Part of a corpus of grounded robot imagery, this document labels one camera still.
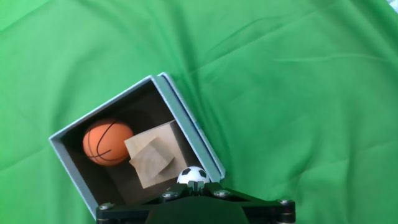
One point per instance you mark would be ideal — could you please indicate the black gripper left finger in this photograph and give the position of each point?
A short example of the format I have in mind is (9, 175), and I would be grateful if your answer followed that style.
(130, 208)

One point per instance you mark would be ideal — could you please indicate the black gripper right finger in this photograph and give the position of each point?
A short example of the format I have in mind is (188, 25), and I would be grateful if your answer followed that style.
(264, 210)

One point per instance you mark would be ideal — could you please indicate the small wooden cube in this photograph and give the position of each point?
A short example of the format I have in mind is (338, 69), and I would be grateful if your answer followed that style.
(152, 161)

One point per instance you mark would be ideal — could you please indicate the large wooden block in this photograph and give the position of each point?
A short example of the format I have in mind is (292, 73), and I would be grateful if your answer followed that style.
(146, 137)

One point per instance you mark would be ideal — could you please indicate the pale blue gift box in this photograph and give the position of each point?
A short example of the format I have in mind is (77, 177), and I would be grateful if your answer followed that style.
(183, 121)

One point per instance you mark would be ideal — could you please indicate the mini soccer ball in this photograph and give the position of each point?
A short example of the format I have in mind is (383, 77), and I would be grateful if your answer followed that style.
(192, 175)

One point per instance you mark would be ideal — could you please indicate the orange mini basketball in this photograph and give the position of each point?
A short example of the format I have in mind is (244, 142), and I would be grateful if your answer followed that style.
(107, 141)

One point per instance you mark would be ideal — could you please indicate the green cloth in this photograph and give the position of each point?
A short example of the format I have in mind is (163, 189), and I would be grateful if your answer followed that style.
(280, 93)

